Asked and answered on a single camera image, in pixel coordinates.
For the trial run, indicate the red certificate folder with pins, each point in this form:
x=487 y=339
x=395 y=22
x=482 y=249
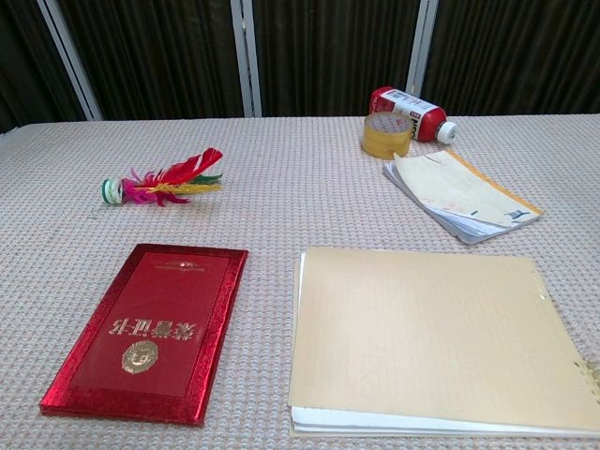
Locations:
x=154 y=328

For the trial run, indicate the red bottle with white cap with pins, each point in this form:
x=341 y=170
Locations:
x=417 y=110

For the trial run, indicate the dark pleated curtain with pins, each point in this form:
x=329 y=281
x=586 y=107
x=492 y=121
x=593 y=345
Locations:
x=164 y=51

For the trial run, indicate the grey metal frame post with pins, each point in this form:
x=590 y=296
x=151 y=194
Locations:
x=248 y=56
x=422 y=47
x=70 y=56

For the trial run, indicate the yellow adhesive tape roll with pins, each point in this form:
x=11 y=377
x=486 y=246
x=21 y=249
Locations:
x=386 y=133

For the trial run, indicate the worn yellow-edged booklet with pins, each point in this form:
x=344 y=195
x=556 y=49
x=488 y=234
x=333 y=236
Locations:
x=464 y=194

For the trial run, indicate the colourful feather shuttlecock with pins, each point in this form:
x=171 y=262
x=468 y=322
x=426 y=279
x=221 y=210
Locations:
x=161 y=186

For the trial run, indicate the beige covered paper pad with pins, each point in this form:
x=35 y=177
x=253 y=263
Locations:
x=422 y=337

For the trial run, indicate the pink woven tablecloth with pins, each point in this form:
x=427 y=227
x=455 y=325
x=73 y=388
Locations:
x=281 y=197

